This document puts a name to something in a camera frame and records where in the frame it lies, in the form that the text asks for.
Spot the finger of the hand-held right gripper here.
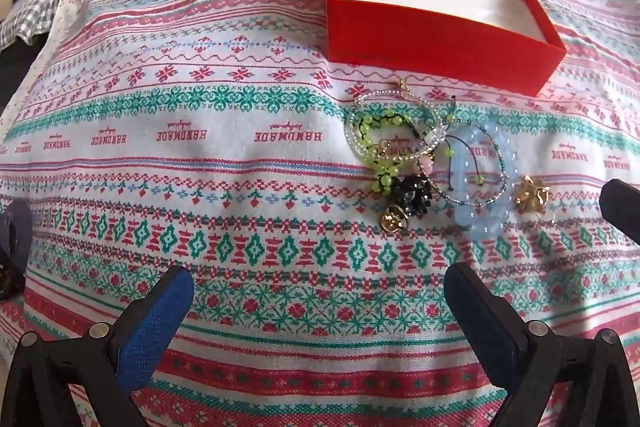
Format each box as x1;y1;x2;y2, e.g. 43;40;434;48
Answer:
599;179;640;249

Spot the teal seed bead bracelet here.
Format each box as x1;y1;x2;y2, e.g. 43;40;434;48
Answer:
435;134;509;208

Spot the red cardboard box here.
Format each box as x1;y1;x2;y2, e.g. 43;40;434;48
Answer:
326;0;567;98

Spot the dark grey round object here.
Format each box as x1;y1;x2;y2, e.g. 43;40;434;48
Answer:
0;201;33;303

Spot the black crystal ring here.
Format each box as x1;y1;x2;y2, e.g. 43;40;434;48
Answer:
390;174;433;208

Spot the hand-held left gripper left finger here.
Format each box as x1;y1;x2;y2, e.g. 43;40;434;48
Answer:
0;265;195;427

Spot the green bead bracelet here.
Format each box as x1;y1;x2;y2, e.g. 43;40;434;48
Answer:
357;107;486;198

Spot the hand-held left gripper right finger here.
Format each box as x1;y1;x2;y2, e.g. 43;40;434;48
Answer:
443;263;640;427

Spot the light blue bead bracelet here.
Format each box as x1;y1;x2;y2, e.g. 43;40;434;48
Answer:
452;121;516;240

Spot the grey checked cloth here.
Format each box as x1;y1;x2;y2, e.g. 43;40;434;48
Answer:
0;0;76;52

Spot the gold ring with green stone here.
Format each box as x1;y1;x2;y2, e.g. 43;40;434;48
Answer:
510;176;561;223

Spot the patterned woven tablecloth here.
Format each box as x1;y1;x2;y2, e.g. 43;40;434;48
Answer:
0;0;640;427

